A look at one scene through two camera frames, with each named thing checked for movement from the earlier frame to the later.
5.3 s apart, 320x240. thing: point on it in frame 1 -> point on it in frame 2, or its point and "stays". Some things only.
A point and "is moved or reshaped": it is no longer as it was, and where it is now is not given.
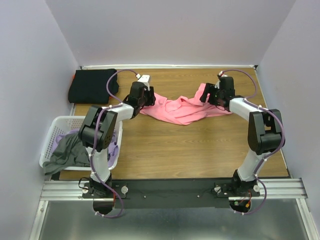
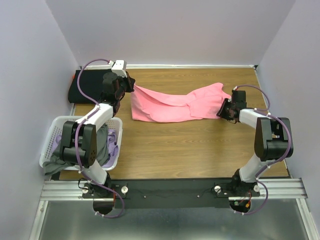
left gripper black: x=152 y=98 -> x=130 y=82
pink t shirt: x=182 y=110 is moved or reshaped
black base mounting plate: x=172 y=193 stays
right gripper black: x=209 y=88 -> x=221 y=113
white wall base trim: x=169 y=66 stays
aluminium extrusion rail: x=268 y=189 stays
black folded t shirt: x=89 y=86 stays
